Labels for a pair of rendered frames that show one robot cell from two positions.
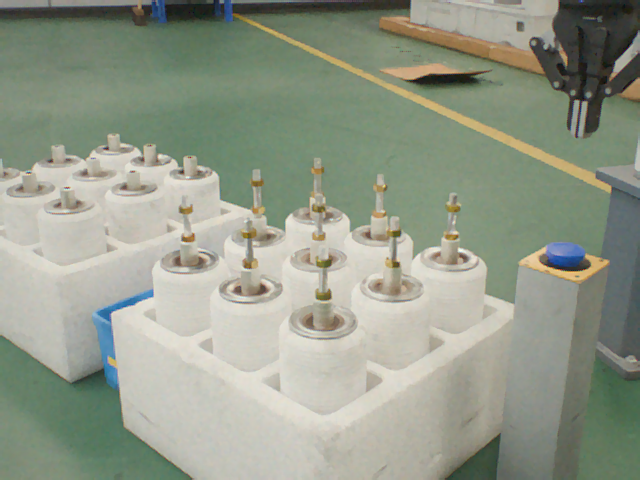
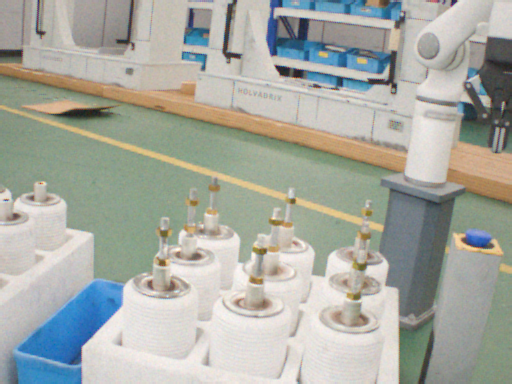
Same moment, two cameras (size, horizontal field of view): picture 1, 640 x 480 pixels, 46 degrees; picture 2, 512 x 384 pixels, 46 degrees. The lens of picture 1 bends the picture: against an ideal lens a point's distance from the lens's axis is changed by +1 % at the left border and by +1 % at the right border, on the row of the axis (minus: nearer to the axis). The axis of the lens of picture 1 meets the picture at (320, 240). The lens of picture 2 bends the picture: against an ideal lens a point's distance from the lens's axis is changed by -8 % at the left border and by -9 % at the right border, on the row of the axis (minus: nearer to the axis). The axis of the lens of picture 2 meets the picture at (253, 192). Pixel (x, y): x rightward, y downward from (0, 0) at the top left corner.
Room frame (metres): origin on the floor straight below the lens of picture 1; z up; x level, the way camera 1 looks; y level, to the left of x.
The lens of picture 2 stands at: (0.21, 0.49, 0.58)
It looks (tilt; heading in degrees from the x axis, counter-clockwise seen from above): 15 degrees down; 326
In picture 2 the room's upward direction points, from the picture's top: 6 degrees clockwise
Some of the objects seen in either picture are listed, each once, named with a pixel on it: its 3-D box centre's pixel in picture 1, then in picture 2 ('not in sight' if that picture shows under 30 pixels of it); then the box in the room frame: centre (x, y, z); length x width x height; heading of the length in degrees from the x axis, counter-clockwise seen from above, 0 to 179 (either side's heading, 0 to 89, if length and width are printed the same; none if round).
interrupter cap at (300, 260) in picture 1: (318, 260); (269, 270); (0.88, 0.00, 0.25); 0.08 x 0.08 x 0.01
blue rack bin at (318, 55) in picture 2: not in sight; (336, 55); (5.31, -3.75, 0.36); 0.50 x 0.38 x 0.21; 107
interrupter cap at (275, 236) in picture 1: (258, 237); (188, 256); (0.96, 0.09, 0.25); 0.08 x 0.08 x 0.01
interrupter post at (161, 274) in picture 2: (189, 252); (161, 276); (0.88, 0.17, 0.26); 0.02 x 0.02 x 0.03
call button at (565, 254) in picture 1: (564, 256); (477, 239); (0.73, -0.26, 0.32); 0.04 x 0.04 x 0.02
